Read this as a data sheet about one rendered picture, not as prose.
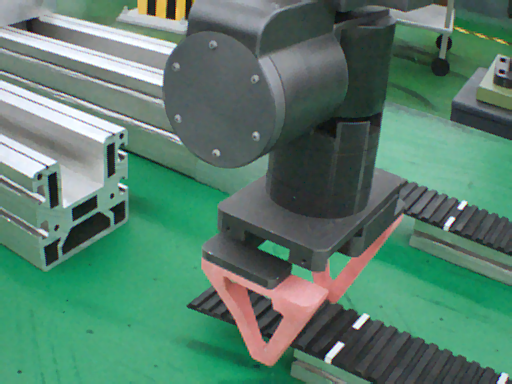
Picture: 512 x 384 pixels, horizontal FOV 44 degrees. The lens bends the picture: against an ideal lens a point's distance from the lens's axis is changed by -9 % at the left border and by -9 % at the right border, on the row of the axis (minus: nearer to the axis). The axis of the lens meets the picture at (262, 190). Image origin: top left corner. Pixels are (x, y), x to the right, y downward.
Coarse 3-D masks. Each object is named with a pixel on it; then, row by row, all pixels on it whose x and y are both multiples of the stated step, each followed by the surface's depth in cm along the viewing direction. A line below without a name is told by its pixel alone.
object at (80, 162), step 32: (0, 96) 57; (32, 96) 57; (0, 128) 58; (32, 128) 55; (64, 128) 52; (96, 128) 52; (0, 160) 47; (32, 160) 47; (64, 160) 54; (96, 160) 52; (0, 192) 48; (32, 192) 46; (64, 192) 51; (96, 192) 52; (0, 224) 50; (32, 224) 47; (64, 224) 49; (96, 224) 55; (32, 256) 49; (64, 256) 51
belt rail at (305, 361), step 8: (296, 352) 41; (304, 360) 41; (312, 360) 41; (320, 360) 40; (296, 368) 42; (304, 368) 41; (312, 368) 42; (320, 368) 41; (328, 368) 40; (336, 368) 40; (296, 376) 42; (304, 376) 42; (312, 376) 41; (320, 376) 41; (328, 376) 41; (336, 376) 41; (344, 376) 40; (352, 376) 39
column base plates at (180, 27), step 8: (120, 16) 378; (128, 16) 376; (136, 16) 374; (144, 16) 375; (152, 16) 375; (136, 24) 373; (144, 24) 370; (152, 24) 369; (160, 24) 367; (168, 24) 364; (176, 24) 363; (184, 24) 362; (176, 32) 362; (184, 32) 360
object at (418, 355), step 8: (416, 344) 40; (424, 344) 41; (432, 344) 40; (408, 352) 40; (416, 352) 40; (424, 352) 40; (432, 352) 40; (400, 360) 39; (408, 360) 39; (416, 360) 40; (424, 360) 39; (432, 360) 40; (392, 368) 39; (400, 368) 38; (408, 368) 39; (416, 368) 39; (424, 368) 39; (392, 376) 38; (400, 376) 38; (408, 376) 38; (416, 376) 38
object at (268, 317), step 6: (264, 300) 44; (270, 300) 44; (258, 306) 44; (264, 306) 43; (270, 306) 44; (258, 312) 43; (264, 312) 43; (270, 312) 43; (276, 312) 43; (258, 318) 43; (264, 318) 42; (270, 318) 42; (276, 318) 43; (258, 324) 42; (264, 324) 42; (270, 324) 42; (264, 330) 42
